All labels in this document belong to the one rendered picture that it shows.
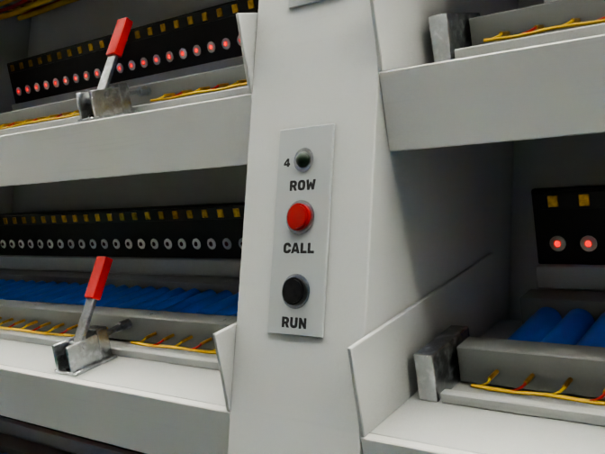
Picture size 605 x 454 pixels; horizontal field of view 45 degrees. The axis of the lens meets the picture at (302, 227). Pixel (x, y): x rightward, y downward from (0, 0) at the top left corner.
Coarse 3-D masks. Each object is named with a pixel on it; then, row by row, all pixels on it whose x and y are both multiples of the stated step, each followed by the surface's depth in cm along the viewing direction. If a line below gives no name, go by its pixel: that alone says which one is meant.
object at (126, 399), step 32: (0, 256) 93; (32, 256) 89; (64, 256) 85; (0, 352) 65; (32, 352) 63; (192, 352) 56; (224, 352) 44; (0, 384) 61; (32, 384) 58; (64, 384) 55; (96, 384) 53; (128, 384) 52; (160, 384) 51; (192, 384) 50; (224, 384) 44; (32, 416) 59; (64, 416) 56; (96, 416) 53; (128, 416) 51; (160, 416) 49; (192, 416) 47; (224, 416) 45; (128, 448) 52; (160, 448) 49; (192, 448) 47; (224, 448) 45
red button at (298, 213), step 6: (294, 204) 43; (300, 204) 42; (294, 210) 42; (300, 210) 42; (306, 210) 42; (288, 216) 43; (294, 216) 42; (300, 216) 42; (306, 216) 42; (288, 222) 42; (294, 222) 42; (300, 222) 42; (306, 222) 42; (294, 228) 42; (300, 228) 42
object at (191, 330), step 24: (0, 312) 72; (24, 312) 70; (48, 312) 67; (72, 312) 65; (96, 312) 64; (120, 312) 62; (144, 312) 61; (168, 312) 60; (72, 336) 63; (120, 336) 62; (144, 336) 60; (168, 336) 57; (192, 336) 57
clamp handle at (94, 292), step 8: (96, 264) 59; (104, 264) 58; (96, 272) 58; (104, 272) 58; (96, 280) 58; (104, 280) 58; (88, 288) 58; (96, 288) 58; (88, 296) 58; (96, 296) 58; (88, 304) 58; (88, 312) 57; (80, 320) 58; (88, 320) 57; (80, 328) 57; (80, 336) 57
